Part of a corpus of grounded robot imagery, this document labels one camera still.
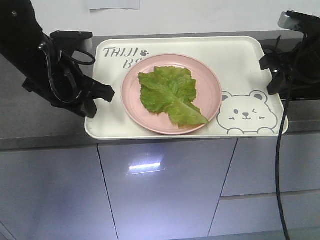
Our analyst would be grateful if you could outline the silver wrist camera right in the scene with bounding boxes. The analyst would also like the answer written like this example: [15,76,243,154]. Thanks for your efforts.
[277,10,320,35]

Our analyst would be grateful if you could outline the green lettuce leaf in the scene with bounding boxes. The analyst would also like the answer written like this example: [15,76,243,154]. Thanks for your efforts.
[138,66,209,126]

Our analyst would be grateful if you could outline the pink round plate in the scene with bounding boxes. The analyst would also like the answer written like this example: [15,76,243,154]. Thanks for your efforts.
[121,53,222,136]

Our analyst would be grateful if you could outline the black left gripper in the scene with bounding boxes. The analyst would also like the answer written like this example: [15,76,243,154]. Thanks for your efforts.
[22,42,115,119]

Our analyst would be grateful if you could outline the grey lower cabinet doors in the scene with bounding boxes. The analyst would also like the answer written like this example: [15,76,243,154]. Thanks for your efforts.
[0,133,320,240]

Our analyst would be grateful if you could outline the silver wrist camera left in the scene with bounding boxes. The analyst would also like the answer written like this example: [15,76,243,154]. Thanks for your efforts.
[49,30,93,51]

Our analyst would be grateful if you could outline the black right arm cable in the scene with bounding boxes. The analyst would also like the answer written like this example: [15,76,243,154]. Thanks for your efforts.
[274,34,308,240]

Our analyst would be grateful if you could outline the cream bear serving tray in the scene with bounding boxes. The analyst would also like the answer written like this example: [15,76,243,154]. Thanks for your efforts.
[84,36,289,140]

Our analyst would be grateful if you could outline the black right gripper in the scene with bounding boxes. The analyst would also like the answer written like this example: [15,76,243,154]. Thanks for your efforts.
[259,33,320,95]

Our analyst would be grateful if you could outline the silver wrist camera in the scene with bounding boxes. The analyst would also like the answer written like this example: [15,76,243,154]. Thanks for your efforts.
[49,30,93,51]
[277,10,320,35]

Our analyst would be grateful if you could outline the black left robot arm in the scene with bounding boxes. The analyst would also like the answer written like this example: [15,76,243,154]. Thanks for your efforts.
[0,0,115,118]

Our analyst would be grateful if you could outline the white paper sheet on wall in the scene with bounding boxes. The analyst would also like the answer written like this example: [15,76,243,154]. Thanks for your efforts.
[86,0,140,10]

